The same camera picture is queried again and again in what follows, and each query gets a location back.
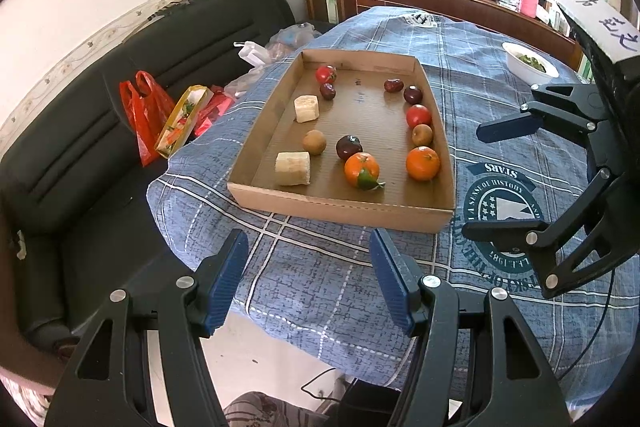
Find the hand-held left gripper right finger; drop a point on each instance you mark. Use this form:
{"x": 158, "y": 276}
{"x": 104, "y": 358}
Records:
{"x": 392, "y": 282}

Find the plain orange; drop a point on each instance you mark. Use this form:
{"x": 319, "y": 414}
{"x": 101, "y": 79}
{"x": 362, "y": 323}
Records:
{"x": 422, "y": 163}

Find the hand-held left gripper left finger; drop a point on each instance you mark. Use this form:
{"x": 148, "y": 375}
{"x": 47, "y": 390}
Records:
{"x": 227, "y": 277}

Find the dark red jujube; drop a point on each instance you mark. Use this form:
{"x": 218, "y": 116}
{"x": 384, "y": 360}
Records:
{"x": 393, "y": 85}

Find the shallow cardboard box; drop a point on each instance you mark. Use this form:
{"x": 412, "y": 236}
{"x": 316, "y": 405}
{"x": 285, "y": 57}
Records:
{"x": 370, "y": 117}

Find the black sofa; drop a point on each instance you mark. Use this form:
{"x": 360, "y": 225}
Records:
{"x": 75, "y": 132}

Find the green leafy vegetables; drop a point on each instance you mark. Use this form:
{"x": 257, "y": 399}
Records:
{"x": 531, "y": 61}

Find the red packet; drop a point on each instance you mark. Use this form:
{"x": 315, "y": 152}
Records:
{"x": 216, "y": 107}

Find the brown kiwi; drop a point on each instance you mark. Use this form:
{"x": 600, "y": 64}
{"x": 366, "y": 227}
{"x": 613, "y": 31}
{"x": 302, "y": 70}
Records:
{"x": 422, "y": 134}
{"x": 314, "y": 142}

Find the white bowl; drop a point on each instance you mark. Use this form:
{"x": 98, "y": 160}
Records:
{"x": 535, "y": 74}

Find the red tomato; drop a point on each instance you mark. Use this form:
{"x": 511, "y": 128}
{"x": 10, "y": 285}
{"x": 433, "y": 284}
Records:
{"x": 325, "y": 74}
{"x": 418, "y": 116}

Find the blue plaid tablecloth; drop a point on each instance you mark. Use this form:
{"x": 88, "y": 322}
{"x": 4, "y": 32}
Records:
{"x": 325, "y": 267}

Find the wooden counter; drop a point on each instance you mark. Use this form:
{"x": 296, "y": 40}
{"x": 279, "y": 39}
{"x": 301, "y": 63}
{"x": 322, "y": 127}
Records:
{"x": 450, "y": 7}

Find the orange with green leaf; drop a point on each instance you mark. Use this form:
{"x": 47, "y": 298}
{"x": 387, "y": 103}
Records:
{"x": 360, "y": 167}

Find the person's patterned clothing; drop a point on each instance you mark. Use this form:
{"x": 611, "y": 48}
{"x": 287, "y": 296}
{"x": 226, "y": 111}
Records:
{"x": 265, "y": 411}

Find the small dark plum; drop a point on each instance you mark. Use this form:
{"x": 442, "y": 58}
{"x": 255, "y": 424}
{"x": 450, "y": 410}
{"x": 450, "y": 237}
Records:
{"x": 412, "y": 94}
{"x": 327, "y": 92}

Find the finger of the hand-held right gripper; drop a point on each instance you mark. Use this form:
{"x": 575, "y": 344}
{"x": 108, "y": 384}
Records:
{"x": 500, "y": 231}
{"x": 510, "y": 127}

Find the clear plastic bag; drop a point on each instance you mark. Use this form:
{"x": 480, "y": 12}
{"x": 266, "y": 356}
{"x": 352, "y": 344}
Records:
{"x": 287, "y": 39}

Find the red plastic bag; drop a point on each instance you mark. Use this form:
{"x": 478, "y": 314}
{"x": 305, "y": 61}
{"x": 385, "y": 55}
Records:
{"x": 142, "y": 117}

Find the white plastic item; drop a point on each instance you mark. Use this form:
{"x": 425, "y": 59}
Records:
{"x": 252, "y": 54}

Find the yellow snack packet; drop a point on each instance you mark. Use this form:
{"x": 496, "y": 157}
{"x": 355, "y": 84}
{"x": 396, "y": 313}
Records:
{"x": 182, "y": 119}

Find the large dark plum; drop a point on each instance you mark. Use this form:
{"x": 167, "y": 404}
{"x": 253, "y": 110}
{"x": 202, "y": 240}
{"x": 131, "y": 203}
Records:
{"x": 348, "y": 147}

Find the black box under table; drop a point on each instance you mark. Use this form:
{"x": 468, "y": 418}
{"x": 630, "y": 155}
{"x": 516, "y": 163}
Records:
{"x": 367, "y": 404}

